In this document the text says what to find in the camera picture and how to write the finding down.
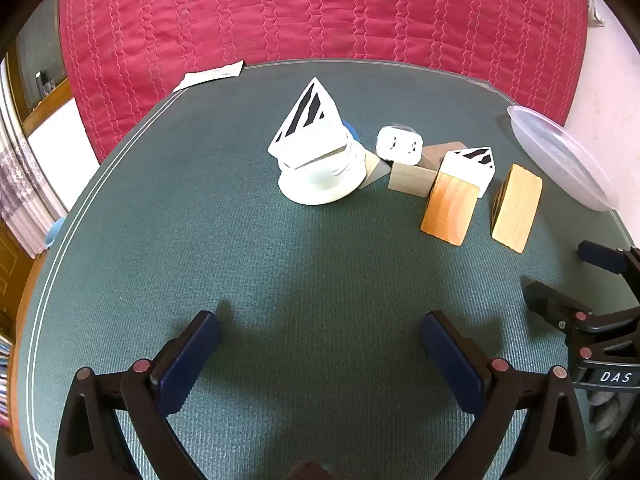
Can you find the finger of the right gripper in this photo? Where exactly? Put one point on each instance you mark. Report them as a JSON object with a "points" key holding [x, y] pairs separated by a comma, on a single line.
{"points": [[558, 310], [614, 260]]}

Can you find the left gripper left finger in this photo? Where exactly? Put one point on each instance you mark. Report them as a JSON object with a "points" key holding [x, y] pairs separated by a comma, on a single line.
{"points": [[91, 444]]}

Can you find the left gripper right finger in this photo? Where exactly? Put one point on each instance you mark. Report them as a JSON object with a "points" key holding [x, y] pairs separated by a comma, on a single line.
{"points": [[551, 443]]}

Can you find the clear plastic bowl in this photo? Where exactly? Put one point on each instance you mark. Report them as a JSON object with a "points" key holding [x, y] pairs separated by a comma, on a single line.
{"points": [[566, 162]]}

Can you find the yellow wooden block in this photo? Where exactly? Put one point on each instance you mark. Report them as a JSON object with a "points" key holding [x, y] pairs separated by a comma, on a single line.
{"points": [[514, 209]]}

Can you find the orange wooden block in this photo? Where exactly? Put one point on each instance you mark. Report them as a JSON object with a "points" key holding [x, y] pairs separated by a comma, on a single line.
{"points": [[449, 209]]}

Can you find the small white striped wedge block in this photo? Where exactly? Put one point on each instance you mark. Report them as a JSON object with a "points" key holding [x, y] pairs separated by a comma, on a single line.
{"points": [[473, 165]]}

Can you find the natural wooden cube block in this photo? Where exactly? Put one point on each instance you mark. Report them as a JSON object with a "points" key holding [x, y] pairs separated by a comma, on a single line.
{"points": [[413, 180]]}

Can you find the brown wooden block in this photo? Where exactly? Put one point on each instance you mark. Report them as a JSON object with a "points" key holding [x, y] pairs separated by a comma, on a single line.
{"points": [[432, 155]]}

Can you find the white usb charger plug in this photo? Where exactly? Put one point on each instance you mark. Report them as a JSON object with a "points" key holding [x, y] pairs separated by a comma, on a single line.
{"points": [[398, 143]]}

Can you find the natural wooden triangle block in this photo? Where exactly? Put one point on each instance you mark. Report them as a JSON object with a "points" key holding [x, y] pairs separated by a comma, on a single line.
{"points": [[376, 169]]}

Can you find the blue wooden wedge block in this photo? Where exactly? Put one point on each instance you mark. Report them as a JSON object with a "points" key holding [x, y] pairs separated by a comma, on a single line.
{"points": [[353, 132]]}

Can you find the white plastic cup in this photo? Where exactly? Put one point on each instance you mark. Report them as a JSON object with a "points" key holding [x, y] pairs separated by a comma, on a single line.
{"points": [[327, 178]]}

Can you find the large white striped wedge block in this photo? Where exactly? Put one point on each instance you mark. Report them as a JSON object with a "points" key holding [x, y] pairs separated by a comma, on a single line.
{"points": [[312, 129]]}

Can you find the light blue cup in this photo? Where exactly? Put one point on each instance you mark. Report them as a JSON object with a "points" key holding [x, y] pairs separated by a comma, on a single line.
{"points": [[52, 234]]}

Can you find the white curtain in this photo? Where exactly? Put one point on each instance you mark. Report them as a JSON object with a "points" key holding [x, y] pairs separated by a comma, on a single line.
{"points": [[29, 205]]}

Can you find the white paper card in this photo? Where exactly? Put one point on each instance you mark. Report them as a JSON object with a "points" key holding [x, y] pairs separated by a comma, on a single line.
{"points": [[193, 79]]}

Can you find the red quilted blanket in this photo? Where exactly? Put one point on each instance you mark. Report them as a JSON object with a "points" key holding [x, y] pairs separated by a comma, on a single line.
{"points": [[124, 56]]}

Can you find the wooden window frame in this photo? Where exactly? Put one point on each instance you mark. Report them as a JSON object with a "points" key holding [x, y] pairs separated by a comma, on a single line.
{"points": [[38, 80]]}

